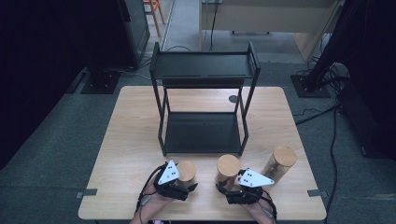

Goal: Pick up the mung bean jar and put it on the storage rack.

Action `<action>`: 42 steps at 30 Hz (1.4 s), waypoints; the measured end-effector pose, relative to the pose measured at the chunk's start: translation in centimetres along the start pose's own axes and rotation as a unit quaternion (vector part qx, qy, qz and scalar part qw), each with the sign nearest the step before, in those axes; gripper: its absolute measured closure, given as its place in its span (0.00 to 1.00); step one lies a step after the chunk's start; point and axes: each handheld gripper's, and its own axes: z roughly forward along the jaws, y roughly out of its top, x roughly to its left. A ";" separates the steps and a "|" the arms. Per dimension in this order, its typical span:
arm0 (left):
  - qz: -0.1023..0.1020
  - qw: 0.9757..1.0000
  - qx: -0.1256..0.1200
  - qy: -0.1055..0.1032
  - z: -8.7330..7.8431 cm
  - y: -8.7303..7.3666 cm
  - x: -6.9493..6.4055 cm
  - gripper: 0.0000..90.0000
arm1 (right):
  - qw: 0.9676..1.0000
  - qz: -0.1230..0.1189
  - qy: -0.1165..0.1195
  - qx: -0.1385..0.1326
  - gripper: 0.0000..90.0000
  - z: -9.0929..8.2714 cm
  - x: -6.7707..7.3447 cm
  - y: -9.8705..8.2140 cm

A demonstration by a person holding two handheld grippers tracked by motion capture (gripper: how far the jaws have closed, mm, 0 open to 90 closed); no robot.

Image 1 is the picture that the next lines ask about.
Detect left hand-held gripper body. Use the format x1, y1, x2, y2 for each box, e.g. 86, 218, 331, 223
153, 160, 191, 202

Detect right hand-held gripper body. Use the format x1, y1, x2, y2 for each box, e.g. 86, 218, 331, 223
224, 168, 276, 205

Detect short glass jar wooden lid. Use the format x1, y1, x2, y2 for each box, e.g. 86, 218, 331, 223
176, 160, 198, 189

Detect glass jar red berries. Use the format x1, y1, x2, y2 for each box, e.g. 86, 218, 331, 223
216, 154, 242, 191

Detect black metal shelf rack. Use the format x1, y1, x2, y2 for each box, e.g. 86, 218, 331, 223
148, 41, 262, 157

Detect person's left hand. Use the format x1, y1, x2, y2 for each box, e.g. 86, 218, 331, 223
139, 183, 176, 216

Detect person's right hand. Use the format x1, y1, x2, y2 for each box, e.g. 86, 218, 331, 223
246, 200, 276, 223

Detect tall glass jar wooden lid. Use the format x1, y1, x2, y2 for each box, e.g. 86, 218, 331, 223
261, 146, 298, 184

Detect grey tape strip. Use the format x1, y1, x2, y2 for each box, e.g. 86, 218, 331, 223
306, 189, 329, 198
75, 188, 98, 200

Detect black equipment box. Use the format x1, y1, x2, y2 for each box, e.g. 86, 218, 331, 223
337, 79, 396, 161

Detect black monitor panel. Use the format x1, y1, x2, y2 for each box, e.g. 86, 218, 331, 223
116, 0, 151, 70

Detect beige wooden desk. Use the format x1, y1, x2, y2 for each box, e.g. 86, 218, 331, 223
199, 0, 345, 63

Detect orange wooden stool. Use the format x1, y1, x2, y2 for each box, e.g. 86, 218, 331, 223
142, 0, 166, 38

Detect dark curtain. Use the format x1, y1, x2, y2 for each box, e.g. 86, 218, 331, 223
0, 0, 129, 171

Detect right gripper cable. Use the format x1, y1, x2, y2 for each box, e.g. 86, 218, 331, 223
261, 188, 278, 222

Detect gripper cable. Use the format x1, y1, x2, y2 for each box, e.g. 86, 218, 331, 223
135, 163, 169, 224
261, 188, 278, 222

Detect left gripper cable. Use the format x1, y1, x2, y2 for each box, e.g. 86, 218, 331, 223
135, 163, 169, 224

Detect black floor cable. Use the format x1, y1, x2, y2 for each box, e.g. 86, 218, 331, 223
293, 105, 341, 126
322, 106, 340, 224

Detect black stand base plate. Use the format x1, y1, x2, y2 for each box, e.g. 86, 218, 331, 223
80, 70, 121, 95
290, 74, 332, 99

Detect black hanging cable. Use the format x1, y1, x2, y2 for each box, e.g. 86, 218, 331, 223
208, 0, 220, 52

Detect black stand column with cables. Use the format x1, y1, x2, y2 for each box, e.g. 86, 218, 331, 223
303, 0, 373, 91

